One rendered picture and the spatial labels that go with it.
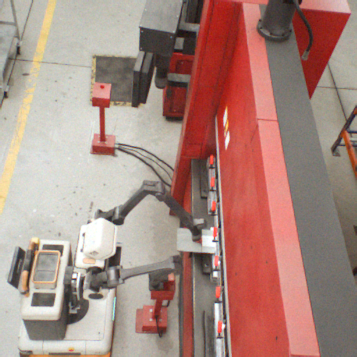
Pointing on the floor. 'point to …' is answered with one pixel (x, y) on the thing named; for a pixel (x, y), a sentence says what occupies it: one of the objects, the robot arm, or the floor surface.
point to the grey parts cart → (10, 28)
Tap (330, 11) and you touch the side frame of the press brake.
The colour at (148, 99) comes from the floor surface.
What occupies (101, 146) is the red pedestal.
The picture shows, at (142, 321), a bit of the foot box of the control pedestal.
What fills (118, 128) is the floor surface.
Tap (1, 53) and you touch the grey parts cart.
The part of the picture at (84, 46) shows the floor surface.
